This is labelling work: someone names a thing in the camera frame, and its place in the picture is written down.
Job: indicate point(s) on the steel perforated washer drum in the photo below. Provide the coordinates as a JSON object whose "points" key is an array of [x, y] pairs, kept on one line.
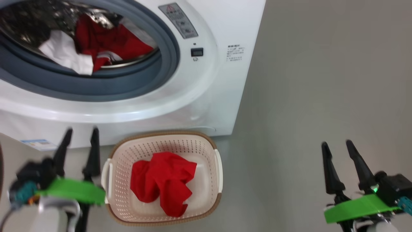
{"points": [[32, 19]]}

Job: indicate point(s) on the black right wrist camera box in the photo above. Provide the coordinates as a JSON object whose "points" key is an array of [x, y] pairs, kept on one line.
{"points": [[392, 188]]}

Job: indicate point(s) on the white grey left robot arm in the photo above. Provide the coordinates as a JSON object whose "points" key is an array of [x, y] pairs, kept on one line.
{"points": [[51, 216]]}

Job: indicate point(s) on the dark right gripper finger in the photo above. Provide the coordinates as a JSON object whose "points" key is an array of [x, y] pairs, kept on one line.
{"points": [[331, 177], [363, 174]]}

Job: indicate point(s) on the cream perforated laundry basket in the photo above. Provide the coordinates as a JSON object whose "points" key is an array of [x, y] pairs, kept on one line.
{"points": [[206, 148]]}

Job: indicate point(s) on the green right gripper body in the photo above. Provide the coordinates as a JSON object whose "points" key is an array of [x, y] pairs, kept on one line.
{"points": [[357, 208]]}

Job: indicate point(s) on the plain red garment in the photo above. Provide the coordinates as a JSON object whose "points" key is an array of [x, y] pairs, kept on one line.
{"points": [[161, 180]]}

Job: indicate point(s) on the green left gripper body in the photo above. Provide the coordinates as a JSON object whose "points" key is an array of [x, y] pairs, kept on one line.
{"points": [[74, 190]]}

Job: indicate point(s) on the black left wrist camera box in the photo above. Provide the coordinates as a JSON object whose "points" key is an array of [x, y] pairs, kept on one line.
{"points": [[32, 170]]}

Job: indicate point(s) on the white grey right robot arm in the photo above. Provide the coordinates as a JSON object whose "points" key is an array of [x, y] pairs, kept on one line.
{"points": [[383, 227]]}

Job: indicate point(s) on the black door latch socket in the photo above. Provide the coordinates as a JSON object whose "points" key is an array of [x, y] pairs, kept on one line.
{"points": [[197, 52]]}

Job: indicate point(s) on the red garment with white trim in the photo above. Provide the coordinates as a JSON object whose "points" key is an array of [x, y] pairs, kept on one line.
{"points": [[112, 42]]}

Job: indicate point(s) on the grey warning sticker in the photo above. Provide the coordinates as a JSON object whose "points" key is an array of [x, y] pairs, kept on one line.
{"points": [[178, 21]]}

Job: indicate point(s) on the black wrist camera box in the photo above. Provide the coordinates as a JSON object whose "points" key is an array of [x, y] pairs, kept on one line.
{"points": [[32, 170], [392, 188]]}

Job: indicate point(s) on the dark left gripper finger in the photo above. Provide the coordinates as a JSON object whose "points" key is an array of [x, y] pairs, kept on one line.
{"points": [[61, 158], [93, 161]]}

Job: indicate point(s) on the blue white energy label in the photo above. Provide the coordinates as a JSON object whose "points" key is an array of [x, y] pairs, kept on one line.
{"points": [[38, 144]]}

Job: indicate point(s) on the white washing machine body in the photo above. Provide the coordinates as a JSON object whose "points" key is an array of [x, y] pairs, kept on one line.
{"points": [[209, 106]]}

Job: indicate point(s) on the grey rubber door gasket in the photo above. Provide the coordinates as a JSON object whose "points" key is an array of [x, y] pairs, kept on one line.
{"points": [[128, 87]]}

